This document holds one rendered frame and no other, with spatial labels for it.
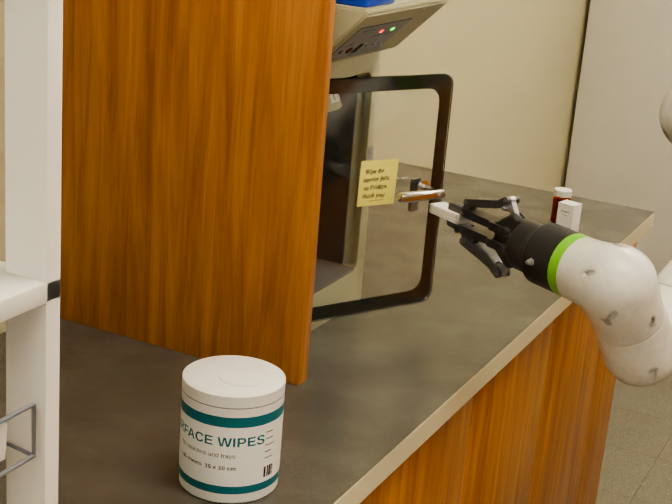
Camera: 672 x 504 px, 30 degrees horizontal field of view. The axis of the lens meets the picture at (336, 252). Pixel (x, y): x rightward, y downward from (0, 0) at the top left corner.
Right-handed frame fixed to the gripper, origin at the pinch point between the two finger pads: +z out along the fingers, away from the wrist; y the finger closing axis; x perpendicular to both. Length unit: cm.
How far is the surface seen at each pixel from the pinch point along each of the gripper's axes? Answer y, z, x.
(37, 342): 11, -45, 87
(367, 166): 4.4, 14.0, 6.2
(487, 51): -6, 148, -143
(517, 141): -42, 167, -180
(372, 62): 18.2, 28.3, -4.0
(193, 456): -20, -19, 56
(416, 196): 0.1, 9.0, -0.4
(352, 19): 29.3, 6.9, 17.1
